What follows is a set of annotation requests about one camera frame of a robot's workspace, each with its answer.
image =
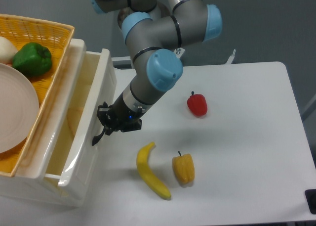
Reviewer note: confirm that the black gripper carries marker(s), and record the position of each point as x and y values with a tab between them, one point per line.
119	117

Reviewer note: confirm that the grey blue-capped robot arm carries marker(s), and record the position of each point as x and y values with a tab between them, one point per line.
152	41

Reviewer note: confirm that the white drawer cabinet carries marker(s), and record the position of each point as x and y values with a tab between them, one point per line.
29	181

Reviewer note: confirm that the bread slice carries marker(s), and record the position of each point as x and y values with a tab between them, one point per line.
73	118

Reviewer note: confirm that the yellow banana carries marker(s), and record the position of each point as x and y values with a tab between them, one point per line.
147	175

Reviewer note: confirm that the pink round plate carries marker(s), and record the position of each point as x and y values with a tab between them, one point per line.
19	107

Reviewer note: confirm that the yellow bell pepper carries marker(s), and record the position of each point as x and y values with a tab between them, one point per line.
183	167

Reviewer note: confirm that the red bell pepper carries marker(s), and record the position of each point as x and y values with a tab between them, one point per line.
197	104

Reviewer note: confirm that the green bell pepper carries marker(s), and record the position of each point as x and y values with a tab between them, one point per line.
33	60

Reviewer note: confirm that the yellow woven basket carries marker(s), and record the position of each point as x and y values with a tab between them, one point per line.
56	37

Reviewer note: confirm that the white onion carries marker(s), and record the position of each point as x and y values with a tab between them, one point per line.
7	51

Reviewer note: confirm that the black object at table edge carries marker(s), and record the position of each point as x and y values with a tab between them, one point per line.
310	195

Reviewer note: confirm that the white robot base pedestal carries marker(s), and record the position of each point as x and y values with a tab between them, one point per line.
159	11

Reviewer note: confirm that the white metal table bracket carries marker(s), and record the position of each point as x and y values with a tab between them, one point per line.
231	58

